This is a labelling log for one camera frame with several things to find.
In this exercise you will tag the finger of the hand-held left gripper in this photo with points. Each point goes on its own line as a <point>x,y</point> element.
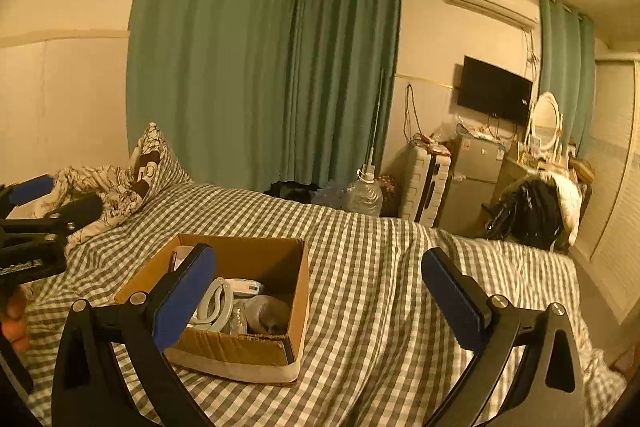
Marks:
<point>32,190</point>
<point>75,209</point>

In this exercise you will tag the white suitcase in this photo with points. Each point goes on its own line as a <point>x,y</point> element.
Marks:
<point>422,187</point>

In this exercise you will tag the thin white pole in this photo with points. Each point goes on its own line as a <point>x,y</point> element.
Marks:
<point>376,122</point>

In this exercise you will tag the wide green curtain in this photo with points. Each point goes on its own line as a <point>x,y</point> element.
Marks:
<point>210,47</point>

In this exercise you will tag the crumpled clear plastic bag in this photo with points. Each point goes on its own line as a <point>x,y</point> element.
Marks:
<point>332,197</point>

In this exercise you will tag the cream padded coat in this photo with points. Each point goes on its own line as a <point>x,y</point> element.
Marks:
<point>567,202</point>

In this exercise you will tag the person's left hand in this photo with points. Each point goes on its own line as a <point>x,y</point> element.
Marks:
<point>14,322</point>

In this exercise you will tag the floral quilt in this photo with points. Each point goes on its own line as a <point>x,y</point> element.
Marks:
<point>110,197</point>

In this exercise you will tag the cardboard box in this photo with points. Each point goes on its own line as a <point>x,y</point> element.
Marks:
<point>235,357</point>

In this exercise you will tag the dark cloth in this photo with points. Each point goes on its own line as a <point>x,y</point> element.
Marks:
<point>290,192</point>

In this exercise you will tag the clear plastic bag on fridge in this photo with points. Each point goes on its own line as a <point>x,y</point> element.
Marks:
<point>450,134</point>

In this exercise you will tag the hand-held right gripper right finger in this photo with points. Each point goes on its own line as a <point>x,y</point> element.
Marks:
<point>452,302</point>

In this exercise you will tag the clear jar with red label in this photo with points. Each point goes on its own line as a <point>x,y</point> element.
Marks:
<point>235,319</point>

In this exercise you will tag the white dressing table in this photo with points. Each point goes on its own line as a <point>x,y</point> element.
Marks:
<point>512,169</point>

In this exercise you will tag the dark floral bag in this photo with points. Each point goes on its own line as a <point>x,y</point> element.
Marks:
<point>387,192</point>

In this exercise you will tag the white plush toy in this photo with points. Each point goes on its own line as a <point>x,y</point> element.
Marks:
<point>267,312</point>

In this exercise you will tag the narrow green curtain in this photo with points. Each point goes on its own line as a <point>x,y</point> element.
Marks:
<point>345,72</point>

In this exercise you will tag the white oval mirror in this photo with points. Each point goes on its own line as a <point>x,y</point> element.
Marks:
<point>545,117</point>

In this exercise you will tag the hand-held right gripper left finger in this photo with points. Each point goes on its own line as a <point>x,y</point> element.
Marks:
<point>182,302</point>

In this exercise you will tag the brown patterned pillow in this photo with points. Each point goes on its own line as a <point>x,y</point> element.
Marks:
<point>150,157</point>

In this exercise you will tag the small silver fridge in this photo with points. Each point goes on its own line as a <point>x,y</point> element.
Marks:
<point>470,182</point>

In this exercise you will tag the white louvered wardrobe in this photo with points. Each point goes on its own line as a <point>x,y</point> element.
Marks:
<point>615,182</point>

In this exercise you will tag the clear water jug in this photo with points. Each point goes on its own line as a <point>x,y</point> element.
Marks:
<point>364,197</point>

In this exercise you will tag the black wall television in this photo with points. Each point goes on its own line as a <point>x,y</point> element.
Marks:
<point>495,89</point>

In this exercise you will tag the green curtain with eyelets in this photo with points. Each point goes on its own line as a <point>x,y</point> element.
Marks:
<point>567,67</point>

